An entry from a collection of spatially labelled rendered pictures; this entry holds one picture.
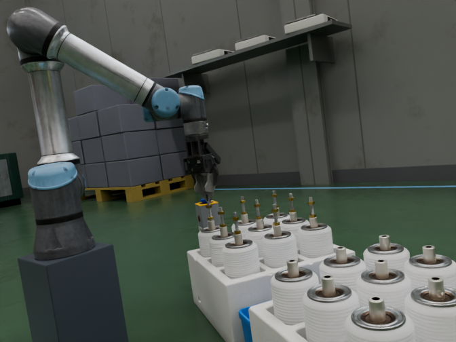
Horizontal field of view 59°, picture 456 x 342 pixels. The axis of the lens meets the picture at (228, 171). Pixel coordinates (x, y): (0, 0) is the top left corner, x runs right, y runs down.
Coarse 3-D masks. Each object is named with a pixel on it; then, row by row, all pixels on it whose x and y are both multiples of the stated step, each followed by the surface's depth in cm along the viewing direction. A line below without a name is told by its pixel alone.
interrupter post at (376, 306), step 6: (372, 300) 59; (378, 300) 58; (372, 306) 58; (378, 306) 58; (384, 306) 58; (372, 312) 59; (378, 312) 58; (384, 312) 58; (372, 318) 59; (378, 318) 58; (384, 318) 58
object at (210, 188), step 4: (208, 176) 128; (212, 176) 129; (208, 180) 128; (212, 180) 129; (208, 184) 128; (212, 184) 129; (208, 188) 128; (212, 188) 129; (208, 192) 129; (212, 192) 130; (208, 196) 130; (208, 200) 131
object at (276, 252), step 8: (264, 240) 112; (272, 240) 110; (280, 240) 109; (288, 240) 110; (264, 248) 112; (272, 248) 110; (280, 248) 109; (288, 248) 110; (296, 248) 112; (264, 256) 113; (272, 256) 110; (280, 256) 109; (288, 256) 110; (296, 256) 112; (264, 264) 115; (272, 264) 110; (280, 264) 109
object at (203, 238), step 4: (200, 232) 131; (216, 232) 128; (200, 236) 129; (204, 236) 128; (208, 236) 127; (200, 240) 130; (204, 240) 128; (208, 240) 127; (200, 244) 130; (204, 244) 128; (208, 244) 128; (200, 248) 131; (204, 248) 128; (208, 248) 128; (200, 252) 131; (204, 252) 129; (208, 252) 128; (204, 256) 129; (208, 256) 128
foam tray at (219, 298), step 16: (192, 256) 130; (304, 256) 114; (320, 256) 113; (192, 272) 133; (208, 272) 114; (224, 272) 114; (272, 272) 105; (192, 288) 137; (208, 288) 117; (224, 288) 102; (240, 288) 102; (256, 288) 103; (208, 304) 119; (224, 304) 104; (240, 304) 102; (224, 320) 106; (240, 320) 102; (224, 336) 109; (240, 336) 102
